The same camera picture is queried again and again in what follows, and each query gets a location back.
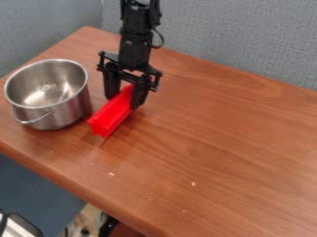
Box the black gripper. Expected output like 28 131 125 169
96 31 162 110

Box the red plastic block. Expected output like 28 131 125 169
87 85 134 138

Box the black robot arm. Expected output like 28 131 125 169
96 0 165 110

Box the stainless steel pot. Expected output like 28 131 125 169
4 58 91 131

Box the black and white floor object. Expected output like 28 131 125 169
0 208 43 237

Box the beige clutter under table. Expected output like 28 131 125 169
58 204 119 237

